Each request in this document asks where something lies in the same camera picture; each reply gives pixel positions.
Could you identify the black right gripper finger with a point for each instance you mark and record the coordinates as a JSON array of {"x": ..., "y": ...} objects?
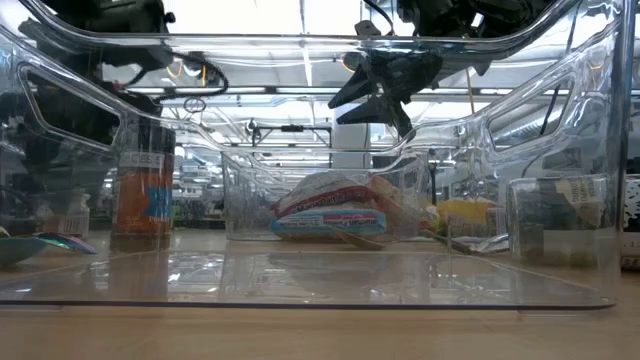
[
  {"x": 372, "y": 111},
  {"x": 357, "y": 87}
]

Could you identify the red ramen noodle pack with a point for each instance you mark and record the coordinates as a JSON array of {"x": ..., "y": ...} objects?
[{"x": 320, "y": 192}]

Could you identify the small clear spice jar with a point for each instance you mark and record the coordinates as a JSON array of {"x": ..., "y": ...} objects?
[{"x": 70, "y": 220}]

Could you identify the orange label spice jar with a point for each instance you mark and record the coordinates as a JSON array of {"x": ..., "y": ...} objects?
[{"x": 142, "y": 200}]

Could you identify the green herb spice jar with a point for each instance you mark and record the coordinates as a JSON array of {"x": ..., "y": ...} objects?
[{"x": 550, "y": 240}]

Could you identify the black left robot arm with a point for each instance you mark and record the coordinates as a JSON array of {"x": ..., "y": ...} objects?
[{"x": 100, "y": 12}]

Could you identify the clear plastic bin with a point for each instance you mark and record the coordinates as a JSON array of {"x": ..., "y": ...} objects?
[
  {"x": 260, "y": 172},
  {"x": 320, "y": 280},
  {"x": 250, "y": 210}
]

